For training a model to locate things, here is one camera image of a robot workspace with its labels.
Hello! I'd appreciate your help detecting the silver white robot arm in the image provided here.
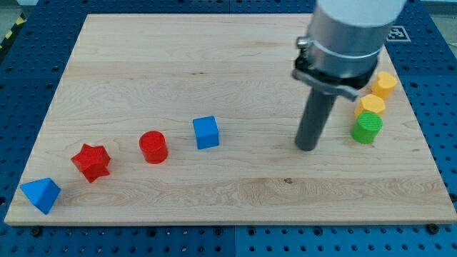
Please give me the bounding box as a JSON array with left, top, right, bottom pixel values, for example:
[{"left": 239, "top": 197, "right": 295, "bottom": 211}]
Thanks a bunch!
[{"left": 292, "top": 0, "right": 406, "bottom": 101}]

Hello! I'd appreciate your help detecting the blue cube block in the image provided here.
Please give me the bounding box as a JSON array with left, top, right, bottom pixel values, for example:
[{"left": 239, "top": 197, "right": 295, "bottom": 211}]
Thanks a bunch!
[{"left": 192, "top": 116, "right": 219, "bottom": 150}]

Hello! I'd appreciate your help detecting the light wooden board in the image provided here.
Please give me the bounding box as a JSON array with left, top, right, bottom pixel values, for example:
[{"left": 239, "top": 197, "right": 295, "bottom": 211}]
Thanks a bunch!
[{"left": 5, "top": 14, "right": 456, "bottom": 226}]

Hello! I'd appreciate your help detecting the red cylinder block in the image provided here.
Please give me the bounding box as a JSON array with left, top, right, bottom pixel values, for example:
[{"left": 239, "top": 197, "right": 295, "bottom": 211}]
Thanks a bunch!
[{"left": 139, "top": 131, "right": 169, "bottom": 164}]

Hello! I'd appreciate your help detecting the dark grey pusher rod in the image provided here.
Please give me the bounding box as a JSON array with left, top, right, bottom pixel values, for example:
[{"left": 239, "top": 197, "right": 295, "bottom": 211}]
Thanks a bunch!
[{"left": 295, "top": 89, "right": 336, "bottom": 151}]

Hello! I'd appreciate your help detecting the red star block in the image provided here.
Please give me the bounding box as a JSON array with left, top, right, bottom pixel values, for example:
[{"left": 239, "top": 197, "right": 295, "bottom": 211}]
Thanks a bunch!
[{"left": 71, "top": 144, "right": 111, "bottom": 183}]

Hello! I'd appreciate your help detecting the green cylinder block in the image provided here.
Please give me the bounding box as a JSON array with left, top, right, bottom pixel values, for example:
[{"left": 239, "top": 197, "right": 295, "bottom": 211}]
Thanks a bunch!
[{"left": 351, "top": 111, "right": 383, "bottom": 144}]

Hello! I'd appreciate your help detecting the yellow hexagon block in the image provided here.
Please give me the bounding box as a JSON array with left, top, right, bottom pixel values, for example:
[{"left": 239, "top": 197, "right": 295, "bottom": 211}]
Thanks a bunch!
[{"left": 354, "top": 94, "right": 386, "bottom": 118}]

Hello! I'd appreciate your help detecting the yellow heart block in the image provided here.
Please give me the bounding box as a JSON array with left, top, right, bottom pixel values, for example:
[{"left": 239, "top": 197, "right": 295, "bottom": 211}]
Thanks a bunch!
[{"left": 371, "top": 71, "right": 398, "bottom": 100}]

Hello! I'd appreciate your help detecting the black white fiducial marker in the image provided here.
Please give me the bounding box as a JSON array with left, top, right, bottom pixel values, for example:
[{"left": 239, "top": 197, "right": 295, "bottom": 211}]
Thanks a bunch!
[{"left": 386, "top": 25, "right": 411, "bottom": 42}]

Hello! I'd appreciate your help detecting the blue triangular prism block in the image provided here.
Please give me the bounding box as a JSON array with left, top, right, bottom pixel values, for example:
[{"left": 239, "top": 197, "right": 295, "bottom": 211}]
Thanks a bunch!
[{"left": 19, "top": 178, "right": 61, "bottom": 215}]

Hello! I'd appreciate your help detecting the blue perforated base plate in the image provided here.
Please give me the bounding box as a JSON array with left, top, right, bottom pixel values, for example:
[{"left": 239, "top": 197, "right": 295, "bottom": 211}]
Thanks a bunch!
[{"left": 1, "top": 1, "right": 456, "bottom": 256}]

